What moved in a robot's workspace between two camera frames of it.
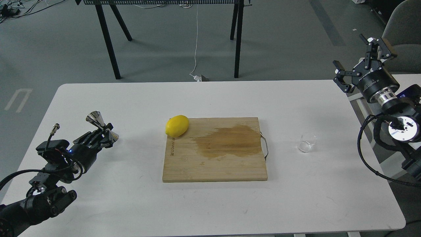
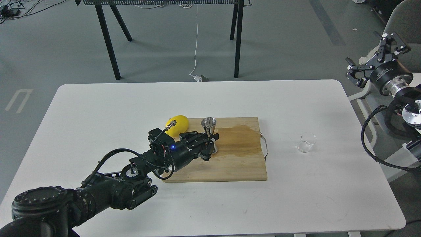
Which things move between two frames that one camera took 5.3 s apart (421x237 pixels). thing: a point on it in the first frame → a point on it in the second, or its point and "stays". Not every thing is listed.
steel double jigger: (95, 117) → (209, 124)
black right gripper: (377, 84) → (391, 78)
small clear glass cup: (306, 141) stays
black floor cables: (8, 11) stays
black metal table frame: (236, 29) stays
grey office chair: (403, 31) stays
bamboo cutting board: (215, 149) stays
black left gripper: (85, 156) → (182, 153)
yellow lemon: (177, 125) stays
